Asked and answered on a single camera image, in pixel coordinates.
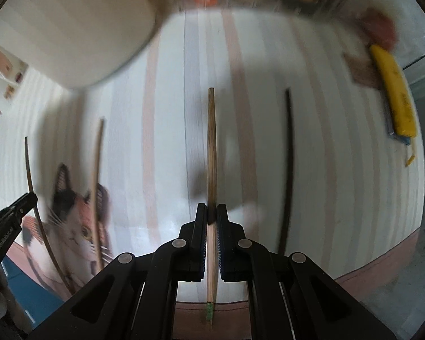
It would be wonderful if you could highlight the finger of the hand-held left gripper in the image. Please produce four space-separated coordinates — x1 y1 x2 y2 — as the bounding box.
0 192 38 221

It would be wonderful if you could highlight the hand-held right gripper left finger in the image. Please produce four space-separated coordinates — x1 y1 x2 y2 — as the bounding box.
28 203 209 340

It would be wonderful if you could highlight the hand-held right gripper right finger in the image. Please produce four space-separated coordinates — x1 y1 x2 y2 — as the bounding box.
216 203 399 340

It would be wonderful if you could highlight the bamboo chopstick green tip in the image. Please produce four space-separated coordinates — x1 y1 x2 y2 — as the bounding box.
205 87 218 331

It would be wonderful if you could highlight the cream cylindrical utensil holder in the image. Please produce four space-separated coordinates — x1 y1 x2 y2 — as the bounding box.
0 0 163 89

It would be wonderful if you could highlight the bamboo chopstick blue tip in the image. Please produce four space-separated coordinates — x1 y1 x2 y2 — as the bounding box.
91 118 106 275
24 136 75 294

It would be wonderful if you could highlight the dark wooden chopstick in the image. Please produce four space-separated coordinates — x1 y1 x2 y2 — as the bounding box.
277 88 295 256

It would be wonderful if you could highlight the striped cat print tablecloth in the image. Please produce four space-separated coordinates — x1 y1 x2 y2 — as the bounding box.
0 9 425 340

